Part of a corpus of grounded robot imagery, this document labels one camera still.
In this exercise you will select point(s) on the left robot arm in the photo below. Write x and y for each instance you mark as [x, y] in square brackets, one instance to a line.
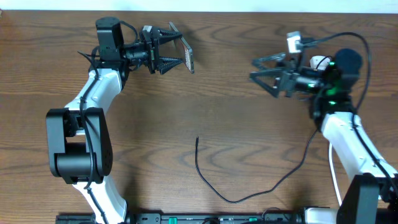
[79, 145]

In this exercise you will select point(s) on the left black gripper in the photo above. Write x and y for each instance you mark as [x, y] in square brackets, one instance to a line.
[152, 48]

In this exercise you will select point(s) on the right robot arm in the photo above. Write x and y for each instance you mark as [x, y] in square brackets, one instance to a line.
[372, 194]

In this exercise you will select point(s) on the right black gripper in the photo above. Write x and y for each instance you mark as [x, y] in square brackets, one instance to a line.
[282, 81]

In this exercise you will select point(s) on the white power strip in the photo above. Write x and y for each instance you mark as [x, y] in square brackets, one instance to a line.
[320, 62]

